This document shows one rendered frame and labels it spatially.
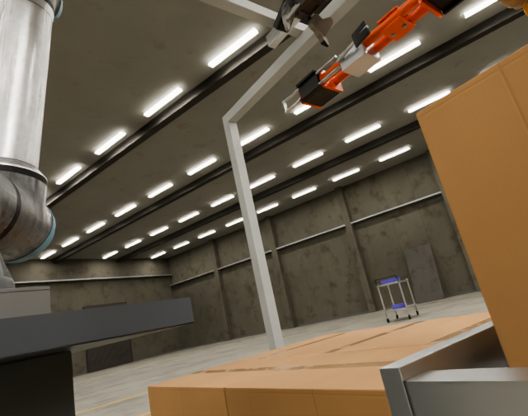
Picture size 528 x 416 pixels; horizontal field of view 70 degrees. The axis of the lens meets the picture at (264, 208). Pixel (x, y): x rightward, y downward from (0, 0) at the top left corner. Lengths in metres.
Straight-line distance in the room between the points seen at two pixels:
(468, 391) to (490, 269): 0.20
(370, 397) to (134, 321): 0.42
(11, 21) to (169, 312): 0.77
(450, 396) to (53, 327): 0.43
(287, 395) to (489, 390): 0.54
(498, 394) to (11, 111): 0.93
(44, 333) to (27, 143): 0.53
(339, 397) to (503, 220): 0.43
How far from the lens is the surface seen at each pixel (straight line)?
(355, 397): 0.76
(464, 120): 0.62
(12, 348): 0.48
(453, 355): 0.59
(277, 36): 3.79
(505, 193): 0.59
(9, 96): 0.97
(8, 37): 1.06
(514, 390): 0.44
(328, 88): 1.00
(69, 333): 0.50
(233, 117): 4.78
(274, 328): 4.22
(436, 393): 0.47
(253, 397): 1.01
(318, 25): 1.18
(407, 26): 0.93
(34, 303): 0.65
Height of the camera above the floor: 0.69
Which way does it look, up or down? 16 degrees up
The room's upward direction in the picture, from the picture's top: 13 degrees counter-clockwise
